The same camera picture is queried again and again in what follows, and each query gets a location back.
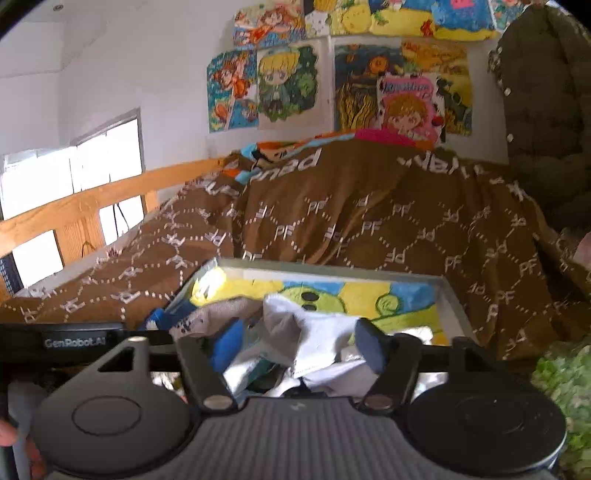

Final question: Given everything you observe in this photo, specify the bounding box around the blue mermaid painting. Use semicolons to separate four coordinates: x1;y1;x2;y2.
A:
207;50;259;134

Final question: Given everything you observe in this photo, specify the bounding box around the glass jar of green candies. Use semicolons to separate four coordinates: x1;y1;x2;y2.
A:
531;339;591;480

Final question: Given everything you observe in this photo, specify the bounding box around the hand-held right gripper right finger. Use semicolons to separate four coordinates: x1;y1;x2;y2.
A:
353;318;488;414

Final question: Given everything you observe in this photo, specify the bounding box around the grey knit sock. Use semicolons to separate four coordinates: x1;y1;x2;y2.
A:
168;298;264;337

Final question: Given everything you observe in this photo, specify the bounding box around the window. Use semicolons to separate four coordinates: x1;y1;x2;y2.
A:
0;111;144;289

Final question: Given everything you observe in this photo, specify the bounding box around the white sock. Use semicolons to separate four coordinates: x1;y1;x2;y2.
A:
222;293;384;400

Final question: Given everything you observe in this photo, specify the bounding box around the pink cloth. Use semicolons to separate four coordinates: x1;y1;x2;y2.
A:
556;231;591;268

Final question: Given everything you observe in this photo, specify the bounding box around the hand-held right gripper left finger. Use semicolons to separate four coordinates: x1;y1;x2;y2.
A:
95;318;245;414

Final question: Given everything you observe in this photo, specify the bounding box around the wooden bed rail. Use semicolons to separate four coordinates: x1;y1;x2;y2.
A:
0;157;227;296

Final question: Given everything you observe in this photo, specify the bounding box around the olive quilted jacket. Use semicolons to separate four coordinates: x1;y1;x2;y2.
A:
489;2;591;232

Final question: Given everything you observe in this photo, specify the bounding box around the brown multicoloured printed blanket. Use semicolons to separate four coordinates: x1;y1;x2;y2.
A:
0;129;591;365

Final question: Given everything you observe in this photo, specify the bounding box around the white tray with cartoon painting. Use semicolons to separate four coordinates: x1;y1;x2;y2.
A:
164;258;481;370

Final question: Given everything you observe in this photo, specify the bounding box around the blue painting with pink creature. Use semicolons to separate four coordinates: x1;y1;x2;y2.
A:
433;0;502;41

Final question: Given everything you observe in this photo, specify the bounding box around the pink cartoon girl poster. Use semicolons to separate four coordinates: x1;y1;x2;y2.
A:
376;73;448;145

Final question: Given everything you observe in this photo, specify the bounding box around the red haired girl painting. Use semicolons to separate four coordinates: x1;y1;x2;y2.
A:
489;0;525;31

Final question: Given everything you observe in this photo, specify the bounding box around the yellow cartoon painting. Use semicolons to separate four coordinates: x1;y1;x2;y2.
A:
369;0;435;38

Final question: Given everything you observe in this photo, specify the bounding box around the person's left hand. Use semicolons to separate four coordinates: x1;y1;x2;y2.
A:
0;418;47;480

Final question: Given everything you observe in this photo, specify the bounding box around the yellow fruit painting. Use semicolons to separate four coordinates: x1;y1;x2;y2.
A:
305;0;371;38

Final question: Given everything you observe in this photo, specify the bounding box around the orange haired girl painting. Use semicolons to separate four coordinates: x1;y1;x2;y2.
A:
233;4;306;48

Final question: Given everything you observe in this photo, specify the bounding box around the green blond figure painting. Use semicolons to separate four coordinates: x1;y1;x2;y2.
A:
256;44;322;131

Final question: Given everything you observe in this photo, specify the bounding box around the dark orange painting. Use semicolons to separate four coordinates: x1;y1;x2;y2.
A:
333;41;402;132

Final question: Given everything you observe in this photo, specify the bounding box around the teal and white packet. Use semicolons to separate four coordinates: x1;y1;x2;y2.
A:
240;357;282;393

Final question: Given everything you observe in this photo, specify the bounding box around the yellow orange painting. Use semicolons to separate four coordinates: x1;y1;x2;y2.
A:
401;41;474;137

